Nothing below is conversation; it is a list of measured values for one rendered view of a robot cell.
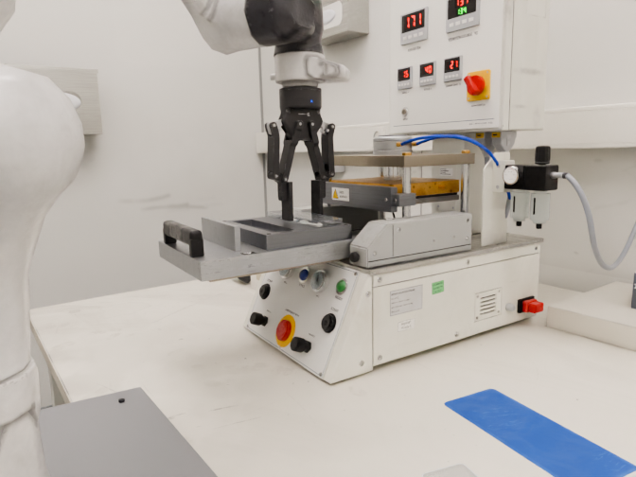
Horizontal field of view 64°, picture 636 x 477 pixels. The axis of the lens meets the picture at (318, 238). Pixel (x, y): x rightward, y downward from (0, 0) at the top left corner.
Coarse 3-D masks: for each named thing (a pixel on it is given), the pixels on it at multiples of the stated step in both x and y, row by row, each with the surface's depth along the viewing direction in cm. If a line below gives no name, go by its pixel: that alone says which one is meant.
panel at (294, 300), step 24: (336, 264) 89; (288, 288) 99; (264, 312) 103; (288, 312) 96; (312, 312) 90; (336, 312) 85; (264, 336) 100; (312, 336) 88; (336, 336) 83; (312, 360) 86
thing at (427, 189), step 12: (384, 168) 103; (396, 168) 102; (336, 180) 107; (348, 180) 106; (360, 180) 105; (372, 180) 104; (384, 180) 103; (396, 180) 102; (420, 180) 100; (432, 180) 99; (444, 180) 99; (456, 180) 99; (420, 192) 95; (432, 192) 96; (444, 192) 98; (456, 192) 100
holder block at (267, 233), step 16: (240, 224) 90; (256, 224) 96; (272, 224) 90; (288, 224) 89; (304, 224) 88; (336, 224) 88; (240, 240) 88; (256, 240) 82; (272, 240) 79; (288, 240) 81; (304, 240) 83; (320, 240) 84
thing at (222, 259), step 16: (208, 224) 88; (224, 224) 82; (160, 240) 90; (208, 240) 89; (224, 240) 82; (336, 240) 86; (352, 240) 87; (160, 256) 91; (176, 256) 82; (208, 256) 76; (224, 256) 75; (240, 256) 76; (256, 256) 77; (272, 256) 79; (288, 256) 80; (304, 256) 82; (320, 256) 84; (336, 256) 85; (192, 272) 76; (208, 272) 73; (224, 272) 75; (240, 272) 76; (256, 272) 78
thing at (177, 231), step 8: (168, 224) 84; (176, 224) 82; (184, 224) 82; (168, 232) 84; (176, 232) 81; (184, 232) 77; (192, 232) 75; (200, 232) 76; (168, 240) 87; (176, 240) 88; (184, 240) 78; (192, 240) 75; (200, 240) 76; (192, 248) 75; (200, 248) 76; (192, 256) 75
